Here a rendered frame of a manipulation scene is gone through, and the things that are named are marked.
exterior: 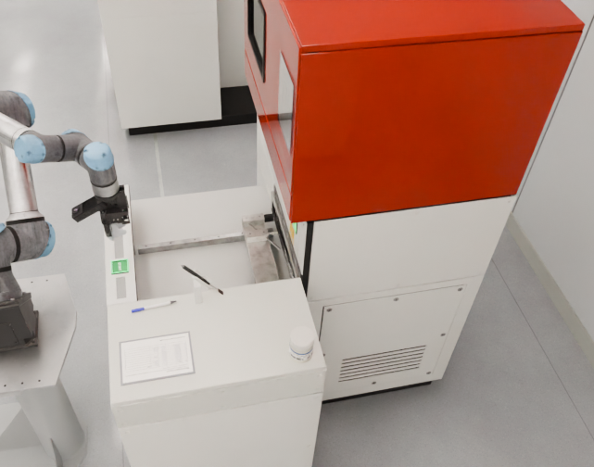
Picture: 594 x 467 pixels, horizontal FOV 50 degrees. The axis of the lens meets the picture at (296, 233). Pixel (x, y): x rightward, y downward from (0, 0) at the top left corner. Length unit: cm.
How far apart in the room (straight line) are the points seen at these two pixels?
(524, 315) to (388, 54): 212
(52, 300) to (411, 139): 131
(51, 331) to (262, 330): 71
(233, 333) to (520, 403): 161
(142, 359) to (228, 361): 25
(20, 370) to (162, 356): 48
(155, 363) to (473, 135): 112
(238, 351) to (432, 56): 99
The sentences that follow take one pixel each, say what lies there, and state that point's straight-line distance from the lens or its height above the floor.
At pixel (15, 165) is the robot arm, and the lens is 220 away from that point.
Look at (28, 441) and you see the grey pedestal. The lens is 297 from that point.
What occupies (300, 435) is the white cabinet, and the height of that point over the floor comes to 55.
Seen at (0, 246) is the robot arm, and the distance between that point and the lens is 212.
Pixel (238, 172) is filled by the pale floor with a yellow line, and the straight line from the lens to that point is 392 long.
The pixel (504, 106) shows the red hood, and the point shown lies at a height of 158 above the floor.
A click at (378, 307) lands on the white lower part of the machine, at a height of 72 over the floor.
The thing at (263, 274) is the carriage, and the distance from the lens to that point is 223.
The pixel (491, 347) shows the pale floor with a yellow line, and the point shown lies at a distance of 330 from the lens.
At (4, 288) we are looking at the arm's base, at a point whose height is 105.
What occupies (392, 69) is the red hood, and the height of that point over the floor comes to 174.
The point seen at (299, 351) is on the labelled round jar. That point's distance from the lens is 187.
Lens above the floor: 261
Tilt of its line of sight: 47 degrees down
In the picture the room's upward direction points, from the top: 4 degrees clockwise
